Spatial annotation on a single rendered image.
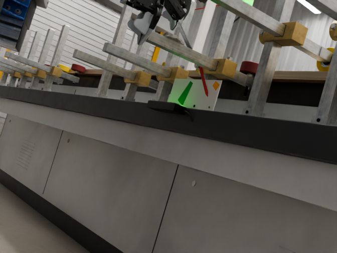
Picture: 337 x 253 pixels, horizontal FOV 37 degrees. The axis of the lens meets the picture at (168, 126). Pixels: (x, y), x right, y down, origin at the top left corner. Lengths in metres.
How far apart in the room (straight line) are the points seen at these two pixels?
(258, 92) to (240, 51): 10.71
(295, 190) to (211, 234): 0.56
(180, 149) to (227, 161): 0.24
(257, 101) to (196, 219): 0.58
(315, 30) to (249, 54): 1.71
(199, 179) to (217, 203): 0.14
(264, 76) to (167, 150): 0.46
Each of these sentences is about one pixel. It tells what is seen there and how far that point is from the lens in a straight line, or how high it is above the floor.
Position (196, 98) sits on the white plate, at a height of 0.74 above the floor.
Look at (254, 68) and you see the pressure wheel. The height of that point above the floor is 0.89.
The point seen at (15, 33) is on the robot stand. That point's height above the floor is 0.77.
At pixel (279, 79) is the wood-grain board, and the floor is 0.87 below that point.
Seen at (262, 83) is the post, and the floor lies 0.80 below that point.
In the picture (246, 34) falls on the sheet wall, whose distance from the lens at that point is 12.15.
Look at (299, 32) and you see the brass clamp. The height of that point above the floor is 0.95.
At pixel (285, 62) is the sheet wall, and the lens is 11.10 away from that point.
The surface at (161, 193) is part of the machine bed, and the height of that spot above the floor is 0.39.
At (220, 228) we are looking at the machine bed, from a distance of 1.70.
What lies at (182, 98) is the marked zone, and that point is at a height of 0.73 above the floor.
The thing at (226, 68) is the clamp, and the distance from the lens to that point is 1.54.
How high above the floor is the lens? 0.52
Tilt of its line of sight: 4 degrees up
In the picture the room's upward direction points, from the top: 17 degrees clockwise
